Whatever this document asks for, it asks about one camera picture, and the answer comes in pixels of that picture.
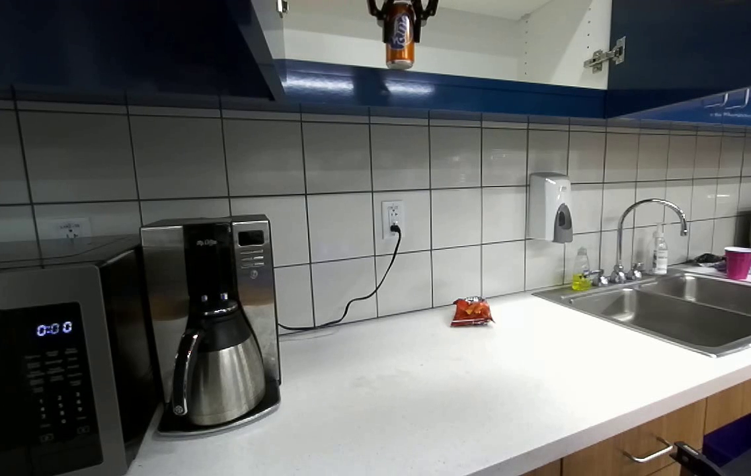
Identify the orange soda can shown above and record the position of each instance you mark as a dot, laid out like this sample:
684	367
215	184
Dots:
400	44

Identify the metal cabinet hinge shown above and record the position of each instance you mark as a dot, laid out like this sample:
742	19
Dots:
608	56

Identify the steel coffee carafe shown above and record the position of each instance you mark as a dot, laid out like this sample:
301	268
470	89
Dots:
227	380

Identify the open blue wall cabinet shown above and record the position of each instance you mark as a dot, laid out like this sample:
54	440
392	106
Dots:
482	55

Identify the blue cabinet door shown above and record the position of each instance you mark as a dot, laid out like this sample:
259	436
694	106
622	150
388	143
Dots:
702	44

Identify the small white bottle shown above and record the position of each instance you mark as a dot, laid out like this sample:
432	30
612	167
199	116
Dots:
662	257

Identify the red chip bag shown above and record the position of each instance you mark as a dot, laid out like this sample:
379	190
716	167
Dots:
473	314

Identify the white soap dispenser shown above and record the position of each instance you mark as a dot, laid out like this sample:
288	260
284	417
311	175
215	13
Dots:
549	207

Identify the steel coffee maker with carafe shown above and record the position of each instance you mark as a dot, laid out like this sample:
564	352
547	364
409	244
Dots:
252	266

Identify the white wall outlet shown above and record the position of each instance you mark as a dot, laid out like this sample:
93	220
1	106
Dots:
392	216
73	235

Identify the pink cup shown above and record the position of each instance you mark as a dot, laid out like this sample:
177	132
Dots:
739	266

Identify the black steel microwave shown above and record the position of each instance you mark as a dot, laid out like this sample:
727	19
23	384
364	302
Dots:
32	380

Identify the stainless steel sink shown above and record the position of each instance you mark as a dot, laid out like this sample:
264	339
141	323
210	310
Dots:
668	318

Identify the yellow dish soap bottle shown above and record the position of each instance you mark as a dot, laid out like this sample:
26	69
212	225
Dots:
581	282

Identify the closed blue wall cabinet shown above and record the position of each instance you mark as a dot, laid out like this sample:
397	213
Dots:
85	44

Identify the wooden base cabinet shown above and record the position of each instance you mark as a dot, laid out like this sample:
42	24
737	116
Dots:
748	401

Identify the chrome sink faucet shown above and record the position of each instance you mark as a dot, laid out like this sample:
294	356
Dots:
622	229

